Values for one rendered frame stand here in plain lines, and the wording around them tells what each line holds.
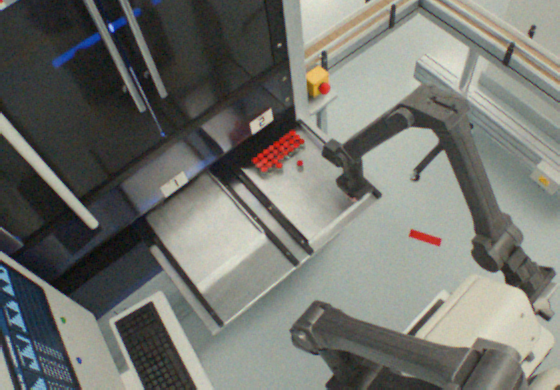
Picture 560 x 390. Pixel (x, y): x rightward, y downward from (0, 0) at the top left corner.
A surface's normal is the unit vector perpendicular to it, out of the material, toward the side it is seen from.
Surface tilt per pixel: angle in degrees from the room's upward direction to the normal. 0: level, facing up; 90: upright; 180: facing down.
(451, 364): 41
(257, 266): 0
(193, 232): 0
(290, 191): 0
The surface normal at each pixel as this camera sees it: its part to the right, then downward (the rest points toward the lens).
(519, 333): 0.44, 0.11
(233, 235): -0.10, -0.49
